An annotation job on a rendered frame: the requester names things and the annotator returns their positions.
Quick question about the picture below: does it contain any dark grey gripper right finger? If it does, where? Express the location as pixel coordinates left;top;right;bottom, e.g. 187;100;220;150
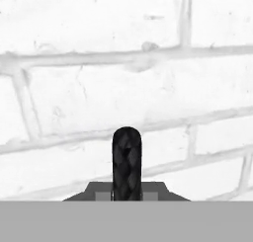
140;181;192;202

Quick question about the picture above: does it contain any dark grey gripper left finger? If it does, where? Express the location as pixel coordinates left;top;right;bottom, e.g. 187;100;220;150
62;181;115;202

